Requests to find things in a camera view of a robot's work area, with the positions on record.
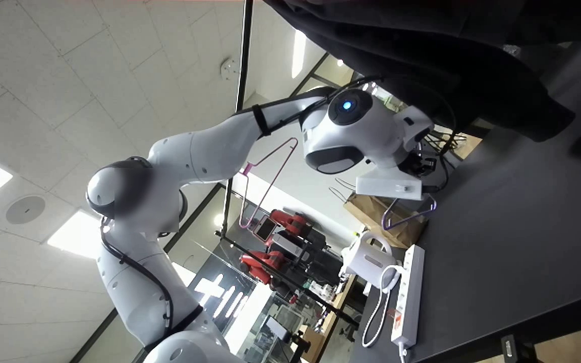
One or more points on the black cloth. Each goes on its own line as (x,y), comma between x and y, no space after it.
(452,60)

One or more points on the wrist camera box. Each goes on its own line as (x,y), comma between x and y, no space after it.
(388,181)

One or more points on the brown cardboard box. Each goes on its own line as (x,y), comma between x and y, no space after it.
(399,228)

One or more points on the black table clamp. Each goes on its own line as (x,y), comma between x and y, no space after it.
(512,348)

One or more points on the round ceiling speaker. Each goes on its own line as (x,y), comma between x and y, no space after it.
(25,207)

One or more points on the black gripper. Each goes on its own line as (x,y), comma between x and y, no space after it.
(424,158)

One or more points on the white power strip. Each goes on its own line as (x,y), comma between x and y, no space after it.
(408,295)

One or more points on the white electric kettle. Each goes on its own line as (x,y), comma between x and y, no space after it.
(368,259)

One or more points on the white ceiling sensor box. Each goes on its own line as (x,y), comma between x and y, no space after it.
(229,68)

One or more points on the wooden side table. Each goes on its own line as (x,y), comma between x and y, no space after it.
(328,323)

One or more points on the red padded object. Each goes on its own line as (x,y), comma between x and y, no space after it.
(289,222)
(262,265)

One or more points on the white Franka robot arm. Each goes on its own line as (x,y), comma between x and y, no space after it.
(202,151)

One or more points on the black clothesline pole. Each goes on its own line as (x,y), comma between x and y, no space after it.
(243,53)

